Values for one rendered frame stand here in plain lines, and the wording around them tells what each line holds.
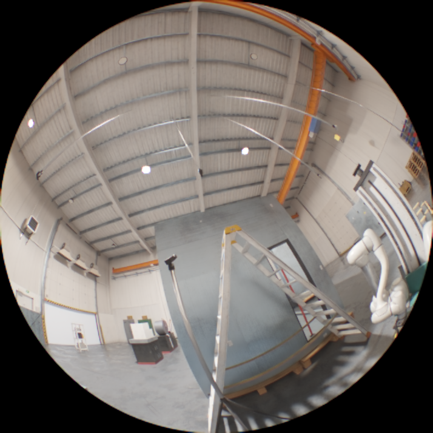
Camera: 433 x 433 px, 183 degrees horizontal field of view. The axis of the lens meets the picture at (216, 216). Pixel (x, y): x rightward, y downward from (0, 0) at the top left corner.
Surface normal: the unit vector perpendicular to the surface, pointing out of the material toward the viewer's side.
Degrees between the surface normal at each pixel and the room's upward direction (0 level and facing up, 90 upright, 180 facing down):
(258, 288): 90
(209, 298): 90
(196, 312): 90
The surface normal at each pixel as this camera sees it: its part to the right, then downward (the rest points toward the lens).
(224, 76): 0.34, 0.77
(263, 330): 0.00, -0.62
